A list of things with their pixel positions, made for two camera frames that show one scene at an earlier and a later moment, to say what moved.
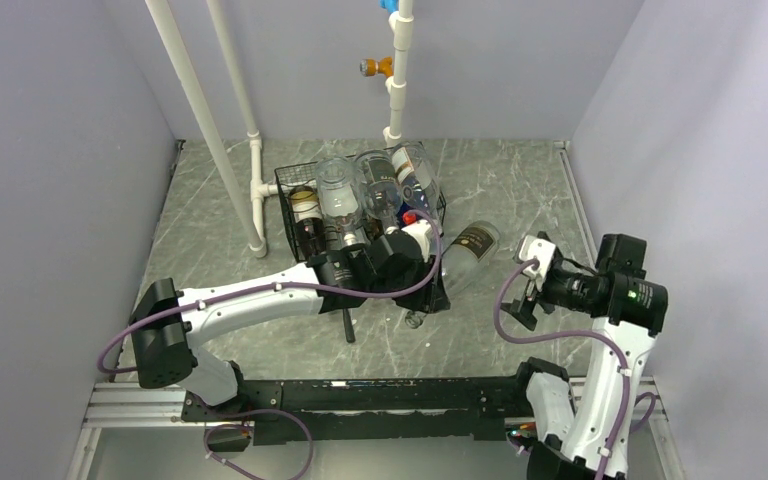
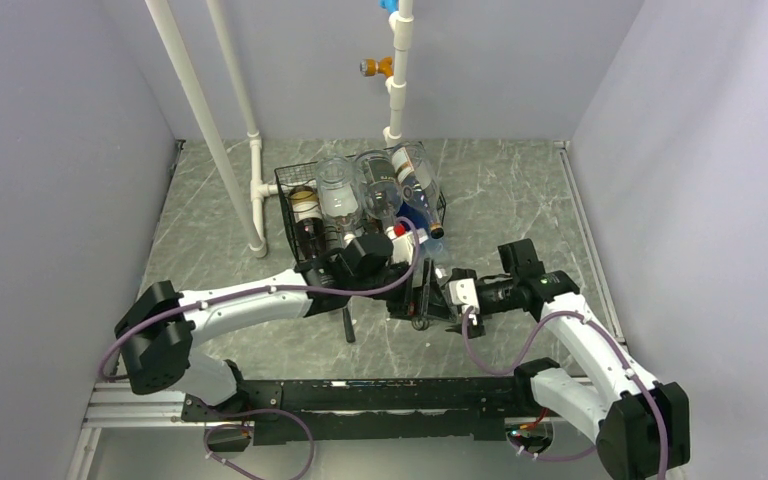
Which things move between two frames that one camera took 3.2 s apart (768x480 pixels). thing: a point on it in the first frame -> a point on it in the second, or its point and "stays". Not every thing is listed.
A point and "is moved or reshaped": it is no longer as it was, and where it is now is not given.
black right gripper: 522,308 -> 475,326
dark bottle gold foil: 308,218 stays
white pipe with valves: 401,24 stays
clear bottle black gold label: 467,255 is moved or reshaped
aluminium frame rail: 135,406 stays
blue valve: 390,5 stays
